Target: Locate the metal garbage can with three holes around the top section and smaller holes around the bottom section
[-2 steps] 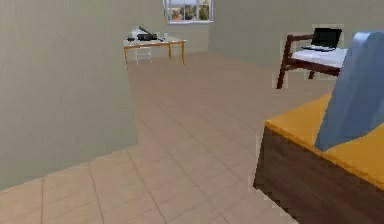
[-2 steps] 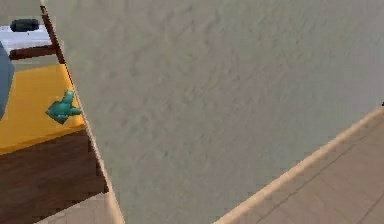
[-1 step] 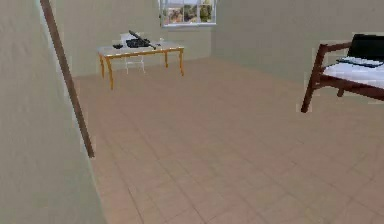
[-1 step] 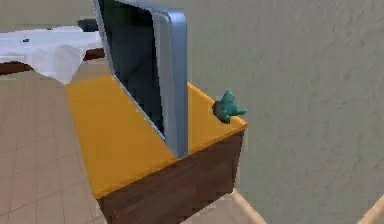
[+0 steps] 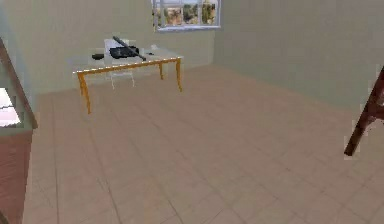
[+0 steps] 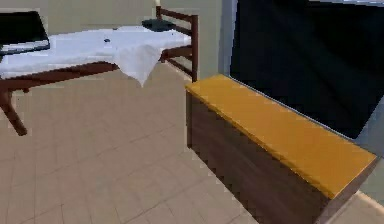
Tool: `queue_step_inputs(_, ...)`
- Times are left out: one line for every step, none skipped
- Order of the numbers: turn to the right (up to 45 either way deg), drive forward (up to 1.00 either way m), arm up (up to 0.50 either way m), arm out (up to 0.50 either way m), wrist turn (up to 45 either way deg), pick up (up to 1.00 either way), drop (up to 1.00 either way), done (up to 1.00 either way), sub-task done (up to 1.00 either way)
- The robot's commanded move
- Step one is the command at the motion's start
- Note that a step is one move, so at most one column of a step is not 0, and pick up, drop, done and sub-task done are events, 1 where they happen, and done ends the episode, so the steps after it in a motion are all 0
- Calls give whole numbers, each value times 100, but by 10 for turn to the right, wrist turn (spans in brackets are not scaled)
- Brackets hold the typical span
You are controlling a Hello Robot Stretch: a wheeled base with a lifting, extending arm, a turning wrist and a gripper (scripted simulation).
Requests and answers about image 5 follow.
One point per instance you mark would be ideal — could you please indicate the small black flat object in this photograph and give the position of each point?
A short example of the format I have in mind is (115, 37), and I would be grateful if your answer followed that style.
(150, 53)

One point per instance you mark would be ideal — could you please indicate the small white cup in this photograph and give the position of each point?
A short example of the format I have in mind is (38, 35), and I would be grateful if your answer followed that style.
(153, 47)

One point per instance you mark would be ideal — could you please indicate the white chair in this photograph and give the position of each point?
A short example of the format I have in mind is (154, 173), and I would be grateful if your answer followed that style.
(122, 77)

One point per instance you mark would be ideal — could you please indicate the black bag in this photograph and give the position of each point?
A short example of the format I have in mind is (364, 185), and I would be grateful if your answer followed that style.
(122, 52)

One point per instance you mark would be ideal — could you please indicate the white-framed window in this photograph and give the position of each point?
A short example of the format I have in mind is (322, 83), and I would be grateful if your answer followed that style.
(186, 14)

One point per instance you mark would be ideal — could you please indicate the white table with yellow legs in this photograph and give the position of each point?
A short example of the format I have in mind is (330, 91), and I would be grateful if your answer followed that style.
(100, 65)

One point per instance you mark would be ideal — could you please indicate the small black oval object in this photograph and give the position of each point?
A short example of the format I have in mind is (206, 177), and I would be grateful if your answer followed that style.
(97, 56)

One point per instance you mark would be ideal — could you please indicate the dark red wooden furniture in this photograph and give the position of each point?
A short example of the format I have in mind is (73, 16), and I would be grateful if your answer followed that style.
(368, 111)

